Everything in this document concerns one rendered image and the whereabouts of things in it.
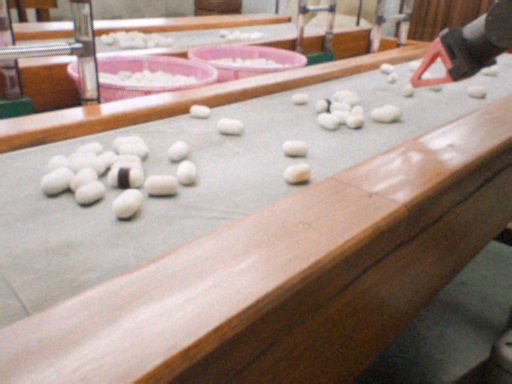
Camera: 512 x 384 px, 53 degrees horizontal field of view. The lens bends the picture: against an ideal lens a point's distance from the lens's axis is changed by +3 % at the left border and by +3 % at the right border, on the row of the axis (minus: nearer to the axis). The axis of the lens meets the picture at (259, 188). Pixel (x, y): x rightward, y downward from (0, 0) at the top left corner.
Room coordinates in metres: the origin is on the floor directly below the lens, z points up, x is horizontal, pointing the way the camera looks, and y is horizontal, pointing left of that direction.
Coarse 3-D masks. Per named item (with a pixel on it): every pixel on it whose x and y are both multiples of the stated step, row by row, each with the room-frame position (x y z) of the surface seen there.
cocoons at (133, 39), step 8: (120, 32) 1.42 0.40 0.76; (128, 32) 1.44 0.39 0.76; (136, 32) 1.45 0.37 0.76; (224, 32) 1.60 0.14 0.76; (232, 32) 1.60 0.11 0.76; (256, 32) 1.63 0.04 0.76; (104, 40) 1.32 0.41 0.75; (112, 40) 1.31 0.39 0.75; (120, 40) 1.31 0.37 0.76; (128, 40) 1.36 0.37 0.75; (136, 40) 1.34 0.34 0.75; (144, 40) 1.39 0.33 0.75; (152, 40) 1.34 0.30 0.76; (160, 40) 1.40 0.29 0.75; (168, 40) 1.35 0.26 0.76; (232, 40) 1.53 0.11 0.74; (152, 48) 1.29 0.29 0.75
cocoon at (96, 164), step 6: (72, 162) 0.50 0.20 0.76; (78, 162) 0.50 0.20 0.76; (84, 162) 0.50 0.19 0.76; (90, 162) 0.51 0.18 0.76; (96, 162) 0.51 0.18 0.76; (102, 162) 0.51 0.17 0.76; (72, 168) 0.50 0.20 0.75; (78, 168) 0.50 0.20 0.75; (96, 168) 0.50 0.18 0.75; (102, 168) 0.51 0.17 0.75
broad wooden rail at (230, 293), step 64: (448, 128) 0.70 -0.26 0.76; (320, 192) 0.45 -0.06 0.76; (384, 192) 0.46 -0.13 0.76; (448, 192) 0.51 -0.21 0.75; (192, 256) 0.32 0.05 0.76; (256, 256) 0.33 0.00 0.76; (320, 256) 0.33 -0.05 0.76; (384, 256) 0.41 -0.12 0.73; (448, 256) 0.56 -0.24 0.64; (64, 320) 0.25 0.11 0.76; (128, 320) 0.25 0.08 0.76; (192, 320) 0.25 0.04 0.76; (256, 320) 0.27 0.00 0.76; (320, 320) 0.33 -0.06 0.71; (384, 320) 0.43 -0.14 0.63
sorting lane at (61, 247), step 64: (128, 128) 0.68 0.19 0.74; (192, 128) 0.70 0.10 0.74; (256, 128) 0.73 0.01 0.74; (320, 128) 0.75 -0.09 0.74; (384, 128) 0.76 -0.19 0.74; (0, 192) 0.46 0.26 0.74; (64, 192) 0.47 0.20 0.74; (192, 192) 0.49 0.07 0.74; (256, 192) 0.50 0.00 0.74; (0, 256) 0.35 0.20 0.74; (64, 256) 0.35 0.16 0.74; (128, 256) 0.36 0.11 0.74; (0, 320) 0.27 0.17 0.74
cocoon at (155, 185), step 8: (152, 176) 0.48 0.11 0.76; (160, 176) 0.48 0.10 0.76; (168, 176) 0.48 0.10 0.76; (152, 184) 0.47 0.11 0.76; (160, 184) 0.47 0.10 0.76; (168, 184) 0.47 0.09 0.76; (176, 184) 0.48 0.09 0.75; (152, 192) 0.47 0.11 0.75; (160, 192) 0.47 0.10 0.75; (168, 192) 0.47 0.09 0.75
